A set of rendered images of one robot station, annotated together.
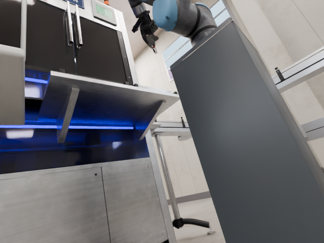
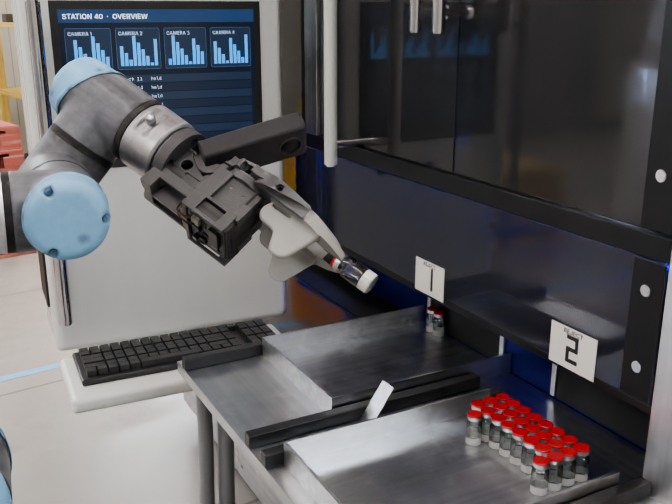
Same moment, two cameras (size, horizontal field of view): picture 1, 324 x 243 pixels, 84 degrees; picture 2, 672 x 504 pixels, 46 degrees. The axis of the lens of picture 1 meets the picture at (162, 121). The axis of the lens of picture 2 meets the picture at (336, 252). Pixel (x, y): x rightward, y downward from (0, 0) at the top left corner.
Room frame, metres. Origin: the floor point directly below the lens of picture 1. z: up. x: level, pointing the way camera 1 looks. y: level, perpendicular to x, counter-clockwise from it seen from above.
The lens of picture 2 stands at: (1.12, -0.80, 1.46)
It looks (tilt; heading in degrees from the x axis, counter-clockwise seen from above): 17 degrees down; 105
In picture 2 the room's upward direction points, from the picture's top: straight up
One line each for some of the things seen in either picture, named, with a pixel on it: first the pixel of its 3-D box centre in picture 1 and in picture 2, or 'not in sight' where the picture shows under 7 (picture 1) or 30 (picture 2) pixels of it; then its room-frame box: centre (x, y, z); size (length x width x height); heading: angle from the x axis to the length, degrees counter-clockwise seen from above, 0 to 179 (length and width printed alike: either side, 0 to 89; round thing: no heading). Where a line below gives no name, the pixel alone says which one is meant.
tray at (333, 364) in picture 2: not in sight; (383, 354); (0.88, 0.43, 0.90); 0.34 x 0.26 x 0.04; 43
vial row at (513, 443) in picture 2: not in sight; (513, 442); (1.11, 0.18, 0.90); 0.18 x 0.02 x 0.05; 132
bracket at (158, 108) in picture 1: (151, 122); not in sight; (1.11, 0.07, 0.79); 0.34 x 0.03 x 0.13; 43
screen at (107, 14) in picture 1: (104, 12); not in sight; (1.16, 0.25, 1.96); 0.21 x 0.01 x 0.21; 133
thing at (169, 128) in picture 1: (166, 126); not in sight; (1.67, -0.03, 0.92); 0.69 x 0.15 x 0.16; 133
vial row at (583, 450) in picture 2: not in sight; (538, 434); (1.14, 0.21, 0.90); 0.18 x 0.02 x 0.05; 132
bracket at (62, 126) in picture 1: (67, 118); not in sight; (0.77, 0.44, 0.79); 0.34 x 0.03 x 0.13; 43
